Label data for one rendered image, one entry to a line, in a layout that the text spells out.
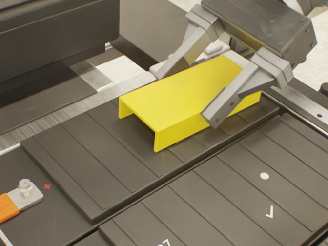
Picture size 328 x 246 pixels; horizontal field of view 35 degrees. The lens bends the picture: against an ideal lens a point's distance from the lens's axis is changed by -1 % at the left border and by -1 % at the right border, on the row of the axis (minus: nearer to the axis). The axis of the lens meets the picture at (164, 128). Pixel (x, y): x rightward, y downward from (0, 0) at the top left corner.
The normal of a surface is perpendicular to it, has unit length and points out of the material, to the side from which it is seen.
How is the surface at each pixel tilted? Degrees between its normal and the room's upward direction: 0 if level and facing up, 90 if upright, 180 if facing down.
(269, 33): 35
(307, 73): 0
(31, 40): 90
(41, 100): 0
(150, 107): 0
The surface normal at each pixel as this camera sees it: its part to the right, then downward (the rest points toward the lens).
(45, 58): 0.66, 0.54
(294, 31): -0.39, -0.40
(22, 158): 0.07, -0.75
